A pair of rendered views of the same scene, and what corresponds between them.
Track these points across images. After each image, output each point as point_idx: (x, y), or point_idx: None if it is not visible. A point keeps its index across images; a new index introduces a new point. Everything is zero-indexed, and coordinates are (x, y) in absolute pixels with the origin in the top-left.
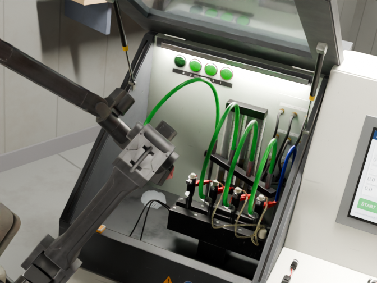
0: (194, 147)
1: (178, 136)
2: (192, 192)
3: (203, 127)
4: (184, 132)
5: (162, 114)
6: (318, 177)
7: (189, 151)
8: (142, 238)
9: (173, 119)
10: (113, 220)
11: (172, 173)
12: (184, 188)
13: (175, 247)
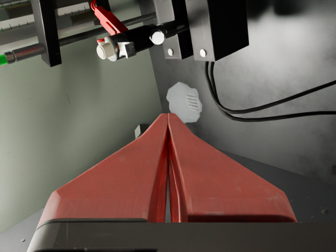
0: (67, 90)
1: (67, 126)
2: (146, 28)
3: (14, 96)
4: (51, 121)
5: (47, 173)
6: None
7: (79, 94)
8: (279, 82)
9: (41, 152)
10: (263, 146)
11: (145, 148)
12: (140, 68)
13: (269, 6)
